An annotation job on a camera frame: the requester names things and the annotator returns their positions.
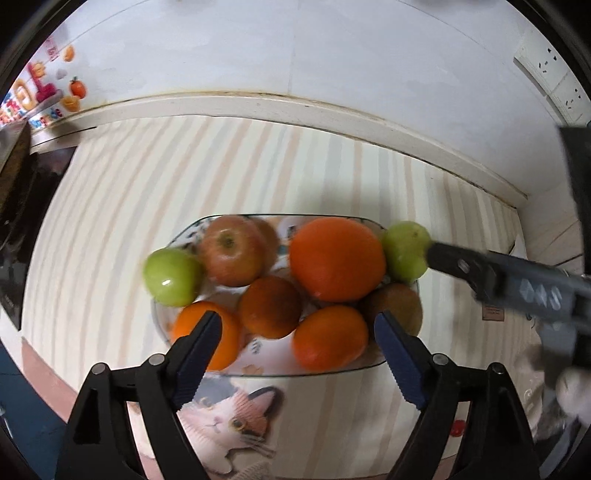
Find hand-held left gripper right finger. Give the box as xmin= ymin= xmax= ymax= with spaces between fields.
xmin=374 ymin=311 xmax=541 ymax=480

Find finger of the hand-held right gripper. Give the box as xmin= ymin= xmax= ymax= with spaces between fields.
xmin=427 ymin=242 xmax=506 ymax=303

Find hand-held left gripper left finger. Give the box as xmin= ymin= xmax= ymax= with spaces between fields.
xmin=55 ymin=310 xmax=223 ymax=480

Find green apple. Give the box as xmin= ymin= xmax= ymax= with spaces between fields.
xmin=143 ymin=248 xmax=205 ymax=306
xmin=381 ymin=222 xmax=432 ymax=284

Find floral oval plate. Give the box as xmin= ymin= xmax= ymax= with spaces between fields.
xmin=151 ymin=213 xmax=422 ymax=379

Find brown kiwi fruit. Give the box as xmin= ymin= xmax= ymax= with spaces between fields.
xmin=360 ymin=282 xmax=424 ymax=342

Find dark small orange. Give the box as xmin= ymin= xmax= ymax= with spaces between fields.
xmin=239 ymin=275 xmax=303 ymax=340

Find red apple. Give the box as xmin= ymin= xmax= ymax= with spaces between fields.
xmin=198 ymin=216 xmax=269 ymax=288

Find large orange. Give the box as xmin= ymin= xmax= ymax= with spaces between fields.
xmin=289 ymin=218 xmax=387 ymax=303

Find person's right hand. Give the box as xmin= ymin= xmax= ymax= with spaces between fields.
xmin=556 ymin=369 xmax=591 ymax=423

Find cat-shaped mat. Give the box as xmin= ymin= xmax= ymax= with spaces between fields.
xmin=178 ymin=371 xmax=287 ymax=478

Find blue kitchen cabinet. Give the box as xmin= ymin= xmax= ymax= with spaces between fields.
xmin=0 ymin=342 xmax=70 ymax=462

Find striped pink tablecloth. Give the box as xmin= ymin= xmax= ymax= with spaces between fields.
xmin=21 ymin=115 xmax=548 ymax=480

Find black gas stove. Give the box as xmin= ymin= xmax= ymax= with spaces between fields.
xmin=0 ymin=147 xmax=78 ymax=330

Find white wall socket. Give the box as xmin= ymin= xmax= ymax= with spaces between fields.
xmin=551 ymin=83 xmax=591 ymax=125
xmin=515 ymin=41 xmax=566 ymax=93

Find colourful wall stickers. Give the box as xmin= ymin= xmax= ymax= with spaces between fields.
xmin=0 ymin=34 xmax=88 ymax=130

